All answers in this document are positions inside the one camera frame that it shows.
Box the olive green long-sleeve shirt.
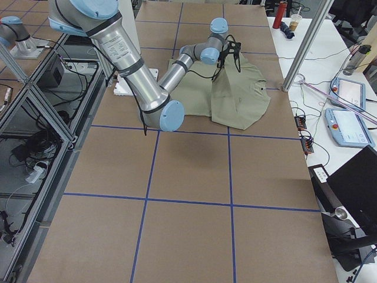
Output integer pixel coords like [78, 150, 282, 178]
[171, 54, 270, 130]

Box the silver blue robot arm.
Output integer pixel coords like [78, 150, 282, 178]
[1, 16, 49, 59]
[48, 1, 229, 131]

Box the small orange electronics board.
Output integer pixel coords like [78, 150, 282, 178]
[294, 115, 307, 131]

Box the grabber stick with white hook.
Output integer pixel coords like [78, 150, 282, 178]
[295, 74, 376, 125]

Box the dark blue folded umbrella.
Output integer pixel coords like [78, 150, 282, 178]
[280, 21, 295, 40]

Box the black box under rack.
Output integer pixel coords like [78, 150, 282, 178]
[37, 60, 64, 88]

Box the near blue teach pendant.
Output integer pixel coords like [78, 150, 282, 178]
[325, 108, 375, 149]

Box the blue teach pendant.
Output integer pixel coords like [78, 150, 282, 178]
[325, 108, 375, 149]
[329, 78, 366, 110]

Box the iced coffee cup with straw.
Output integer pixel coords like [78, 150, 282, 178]
[289, 7, 302, 32]

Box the red water bottle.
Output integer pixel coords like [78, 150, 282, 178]
[272, 1, 287, 29]

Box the silver metal cup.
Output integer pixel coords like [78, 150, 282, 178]
[334, 207, 348, 221]

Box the far blue teach pendant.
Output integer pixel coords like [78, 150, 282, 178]
[329, 78, 366, 110]

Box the white camera pole with base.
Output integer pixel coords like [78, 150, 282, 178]
[114, 1, 159, 103]

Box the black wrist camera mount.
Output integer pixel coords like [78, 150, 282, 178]
[219, 34, 241, 64]

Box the aluminium frame side rack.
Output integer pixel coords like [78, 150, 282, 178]
[1, 35, 113, 282]

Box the aluminium frame post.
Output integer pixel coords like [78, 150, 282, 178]
[282, 0, 334, 92]

